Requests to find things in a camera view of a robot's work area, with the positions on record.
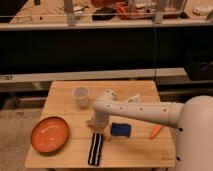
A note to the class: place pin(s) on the white tube bottle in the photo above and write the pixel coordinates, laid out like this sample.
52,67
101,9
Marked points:
134,99

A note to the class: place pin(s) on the blue sponge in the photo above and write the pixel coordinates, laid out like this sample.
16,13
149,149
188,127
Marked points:
120,129

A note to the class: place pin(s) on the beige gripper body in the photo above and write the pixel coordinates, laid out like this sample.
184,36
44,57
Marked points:
96,127

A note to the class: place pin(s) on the orange plate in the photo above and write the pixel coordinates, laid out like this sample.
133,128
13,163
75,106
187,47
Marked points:
50,134

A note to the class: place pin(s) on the white ceramic cup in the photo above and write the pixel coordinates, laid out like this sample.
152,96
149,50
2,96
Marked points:
81,96

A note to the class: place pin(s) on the orange carrot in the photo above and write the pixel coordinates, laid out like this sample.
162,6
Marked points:
155,131

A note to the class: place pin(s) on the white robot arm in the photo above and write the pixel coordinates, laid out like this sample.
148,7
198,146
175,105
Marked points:
193,120

